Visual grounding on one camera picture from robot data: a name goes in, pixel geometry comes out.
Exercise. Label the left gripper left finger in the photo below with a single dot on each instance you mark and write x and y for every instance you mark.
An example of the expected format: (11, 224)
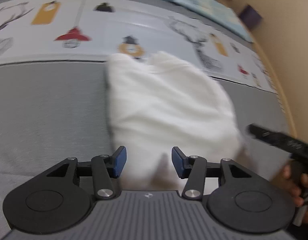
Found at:
(105, 168)

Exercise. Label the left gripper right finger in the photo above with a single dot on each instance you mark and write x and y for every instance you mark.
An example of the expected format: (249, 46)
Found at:
(193, 169)

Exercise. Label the white t-shirt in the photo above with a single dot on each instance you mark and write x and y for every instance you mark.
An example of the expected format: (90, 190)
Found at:
(167, 102)

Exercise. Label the person right hand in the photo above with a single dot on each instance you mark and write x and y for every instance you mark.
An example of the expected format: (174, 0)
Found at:
(283, 179)

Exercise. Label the grey printed bed sheet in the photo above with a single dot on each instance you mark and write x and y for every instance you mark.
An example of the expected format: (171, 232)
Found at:
(54, 119)

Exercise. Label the purple box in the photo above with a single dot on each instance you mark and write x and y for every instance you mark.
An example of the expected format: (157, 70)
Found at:
(250, 17)

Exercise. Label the wooden bed frame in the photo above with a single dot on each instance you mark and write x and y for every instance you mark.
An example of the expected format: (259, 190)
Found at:
(281, 97)

